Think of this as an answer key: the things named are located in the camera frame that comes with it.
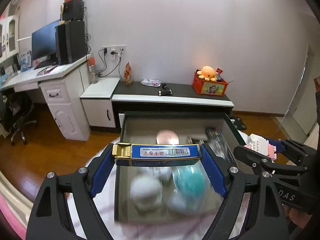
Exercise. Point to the pink round compact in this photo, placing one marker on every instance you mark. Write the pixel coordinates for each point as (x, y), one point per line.
(167, 137)

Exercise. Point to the crumpled white wrapper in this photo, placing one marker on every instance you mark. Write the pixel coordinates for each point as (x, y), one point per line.
(150, 82)

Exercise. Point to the white desk with drawers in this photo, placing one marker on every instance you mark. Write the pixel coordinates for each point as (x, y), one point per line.
(65, 105)

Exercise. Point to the black keyboard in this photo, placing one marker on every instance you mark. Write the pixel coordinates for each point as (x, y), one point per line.
(45, 65)

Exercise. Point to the teal round silicone brush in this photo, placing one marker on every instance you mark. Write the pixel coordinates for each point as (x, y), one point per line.
(190, 182)

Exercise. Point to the black floor scale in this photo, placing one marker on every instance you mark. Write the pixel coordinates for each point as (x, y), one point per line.
(238, 123)

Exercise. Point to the orange snack bag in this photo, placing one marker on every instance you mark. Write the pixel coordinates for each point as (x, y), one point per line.
(128, 75)

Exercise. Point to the black computer tower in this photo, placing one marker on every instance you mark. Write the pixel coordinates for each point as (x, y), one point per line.
(71, 42)

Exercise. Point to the black box on tower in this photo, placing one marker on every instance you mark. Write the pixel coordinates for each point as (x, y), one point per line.
(73, 11)

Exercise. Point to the black computer monitor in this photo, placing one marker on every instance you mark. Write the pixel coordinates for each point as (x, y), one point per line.
(43, 41)

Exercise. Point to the striped white bed sheet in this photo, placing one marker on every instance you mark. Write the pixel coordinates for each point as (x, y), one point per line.
(106, 207)

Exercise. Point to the red printed toy box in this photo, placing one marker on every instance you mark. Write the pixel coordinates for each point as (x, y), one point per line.
(210, 88)

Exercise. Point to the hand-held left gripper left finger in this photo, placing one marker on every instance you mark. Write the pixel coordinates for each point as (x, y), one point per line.
(102, 175)

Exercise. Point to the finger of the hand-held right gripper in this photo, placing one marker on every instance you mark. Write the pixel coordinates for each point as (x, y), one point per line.
(297, 151)
(246, 157)

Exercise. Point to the pink blanket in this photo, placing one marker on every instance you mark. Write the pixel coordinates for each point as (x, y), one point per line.
(10, 220)

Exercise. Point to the blue tin gold lid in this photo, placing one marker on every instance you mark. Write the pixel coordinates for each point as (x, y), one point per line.
(162, 155)

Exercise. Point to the black handheld microphone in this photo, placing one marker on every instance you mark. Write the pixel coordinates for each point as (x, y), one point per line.
(165, 92)

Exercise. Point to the black office chair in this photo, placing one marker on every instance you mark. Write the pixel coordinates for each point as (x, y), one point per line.
(17, 112)

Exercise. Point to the pink storage box dark rim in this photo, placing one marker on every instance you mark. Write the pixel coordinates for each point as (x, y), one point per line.
(140, 127)

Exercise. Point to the colourful magazine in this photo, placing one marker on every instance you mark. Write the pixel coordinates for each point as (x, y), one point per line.
(47, 70)

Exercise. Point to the black top low cabinet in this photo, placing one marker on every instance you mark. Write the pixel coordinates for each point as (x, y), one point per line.
(180, 97)

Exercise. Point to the white wall socket strip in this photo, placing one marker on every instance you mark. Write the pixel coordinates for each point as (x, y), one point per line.
(113, 48)

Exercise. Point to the red wall sticker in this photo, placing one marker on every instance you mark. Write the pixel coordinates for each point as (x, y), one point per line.
(317, 83)

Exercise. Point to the blue white desk boxes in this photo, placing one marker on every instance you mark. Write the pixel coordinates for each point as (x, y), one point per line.
(25, 60)

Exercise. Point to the pink white building block toy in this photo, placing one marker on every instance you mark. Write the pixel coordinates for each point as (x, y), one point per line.
(260, 146)

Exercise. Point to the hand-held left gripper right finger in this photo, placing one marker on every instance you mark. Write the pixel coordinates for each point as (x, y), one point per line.
(215, 175)

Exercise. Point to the water bottle orange cap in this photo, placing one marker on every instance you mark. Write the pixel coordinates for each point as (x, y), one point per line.
(93, 71)

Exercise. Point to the orange octopus plush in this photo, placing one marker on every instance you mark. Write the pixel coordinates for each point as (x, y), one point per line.
(207, 73)

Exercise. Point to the white round-headed figurine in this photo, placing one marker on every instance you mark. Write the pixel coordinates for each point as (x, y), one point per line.
(146, 190)

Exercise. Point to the white door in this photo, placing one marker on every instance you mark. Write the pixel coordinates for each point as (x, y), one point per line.
(300, 92)

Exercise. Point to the white hutch cabinet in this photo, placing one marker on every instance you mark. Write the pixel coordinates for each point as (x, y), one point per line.
(10, 37)

